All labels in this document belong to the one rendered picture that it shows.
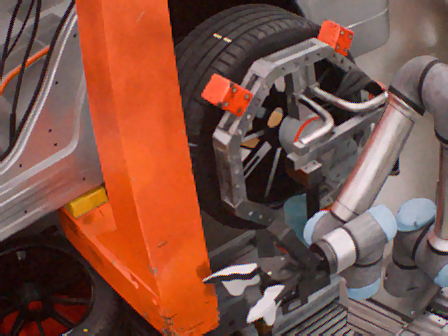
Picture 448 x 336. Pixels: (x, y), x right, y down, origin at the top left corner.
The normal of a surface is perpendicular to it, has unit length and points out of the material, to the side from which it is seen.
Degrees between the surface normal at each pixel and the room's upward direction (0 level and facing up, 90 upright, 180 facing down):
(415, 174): 0
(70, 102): 90
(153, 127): 90
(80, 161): 90
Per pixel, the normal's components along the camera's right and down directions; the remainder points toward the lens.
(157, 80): 0.60, 0.41
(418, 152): -0.11, -0.80
